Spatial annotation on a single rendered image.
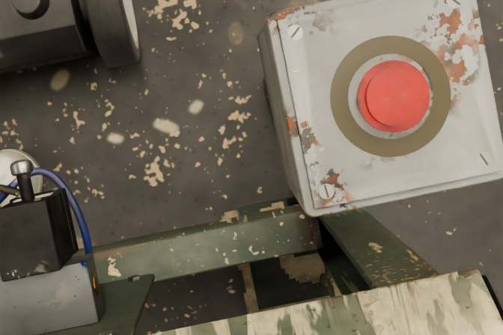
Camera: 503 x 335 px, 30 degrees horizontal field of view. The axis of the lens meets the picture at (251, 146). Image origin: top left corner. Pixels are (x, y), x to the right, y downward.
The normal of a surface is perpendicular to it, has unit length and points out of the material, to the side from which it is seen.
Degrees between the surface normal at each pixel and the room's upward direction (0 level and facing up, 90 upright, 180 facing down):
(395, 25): 0
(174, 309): 0
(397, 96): 0
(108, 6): 12
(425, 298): 56
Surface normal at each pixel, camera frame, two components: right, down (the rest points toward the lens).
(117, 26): 0.15, 0.53
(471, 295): -0.15, -0.78
